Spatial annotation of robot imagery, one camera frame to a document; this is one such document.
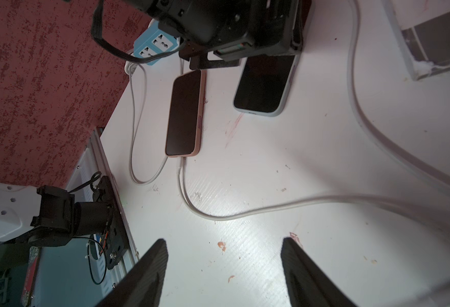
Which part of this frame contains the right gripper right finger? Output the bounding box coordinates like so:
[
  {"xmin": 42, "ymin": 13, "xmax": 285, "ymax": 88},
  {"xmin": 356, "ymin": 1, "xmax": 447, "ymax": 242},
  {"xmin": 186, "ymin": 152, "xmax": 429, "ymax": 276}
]
[{"xmin": 281, "ymin": 237, "xmax": 355, "ymax": 306}]

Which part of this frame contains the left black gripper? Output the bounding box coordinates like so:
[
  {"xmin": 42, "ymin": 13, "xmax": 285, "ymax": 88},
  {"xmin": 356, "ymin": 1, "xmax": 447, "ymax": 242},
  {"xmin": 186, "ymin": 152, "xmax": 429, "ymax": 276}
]
[{"xmin": 129, "ymin": 0, "xmax": 304, "ymax": 69}]

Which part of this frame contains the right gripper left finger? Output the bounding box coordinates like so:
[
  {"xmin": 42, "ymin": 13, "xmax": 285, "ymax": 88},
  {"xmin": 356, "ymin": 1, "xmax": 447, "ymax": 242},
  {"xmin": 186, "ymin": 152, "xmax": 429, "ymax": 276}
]
[{"xmin": 97, "ymin": 239, "xmax": 169, "ymax": 307}]

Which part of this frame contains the light case phone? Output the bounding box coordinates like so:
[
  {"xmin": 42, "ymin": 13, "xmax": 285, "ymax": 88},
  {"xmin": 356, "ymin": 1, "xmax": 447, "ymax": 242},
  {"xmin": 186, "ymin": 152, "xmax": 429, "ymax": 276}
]
[{"xmin": 233, "ymin": 54, "xmax": 300, "ymax": 117}]

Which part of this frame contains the white charging cable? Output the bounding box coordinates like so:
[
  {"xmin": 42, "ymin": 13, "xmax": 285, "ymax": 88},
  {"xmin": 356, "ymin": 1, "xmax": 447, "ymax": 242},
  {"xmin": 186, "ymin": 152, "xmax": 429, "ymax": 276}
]
[
  {"xmin": 124, "ymin": 61, "xmax": 170, "ymax": 185},
  {"xmin": 176, "ymin": 0, "xmax": 450, "ymax": 239}
]

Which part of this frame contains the pink case phone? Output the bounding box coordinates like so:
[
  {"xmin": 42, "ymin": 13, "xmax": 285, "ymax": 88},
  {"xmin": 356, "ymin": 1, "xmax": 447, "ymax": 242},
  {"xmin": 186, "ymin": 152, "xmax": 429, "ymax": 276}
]
[{"xmin": 165, "ymin": 70, "xmax": 206, "ymax": 157}]

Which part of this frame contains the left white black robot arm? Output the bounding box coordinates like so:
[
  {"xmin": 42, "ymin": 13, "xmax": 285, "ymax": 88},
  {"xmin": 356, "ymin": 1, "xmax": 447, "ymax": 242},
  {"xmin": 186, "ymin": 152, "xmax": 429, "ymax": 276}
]
[{"xmin": 0, "ymin": 1, "xmax": 311, "ymax": 247}]

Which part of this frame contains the teal power strip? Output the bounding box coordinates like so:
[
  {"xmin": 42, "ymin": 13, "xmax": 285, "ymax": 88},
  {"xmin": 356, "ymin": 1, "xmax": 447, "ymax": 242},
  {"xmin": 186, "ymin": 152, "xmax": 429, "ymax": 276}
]
[{"xmin": 132, "ymin": 19, "xmax": 179, "ymax": 58}]

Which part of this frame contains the white flat box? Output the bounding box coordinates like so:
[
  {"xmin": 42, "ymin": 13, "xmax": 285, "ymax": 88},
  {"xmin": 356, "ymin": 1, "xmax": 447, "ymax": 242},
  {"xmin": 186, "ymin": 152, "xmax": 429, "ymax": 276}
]
[{"xmin": 382, "ymin": 1, "xmax": 450, "ymax": 81}]

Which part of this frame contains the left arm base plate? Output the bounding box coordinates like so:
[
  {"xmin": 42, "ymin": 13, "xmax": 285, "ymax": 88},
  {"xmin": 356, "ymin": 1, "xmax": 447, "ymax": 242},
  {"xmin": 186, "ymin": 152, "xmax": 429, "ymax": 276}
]
[{"xmin": 93, "ymin": 175, "xmax": 130, "ymax": 270}]

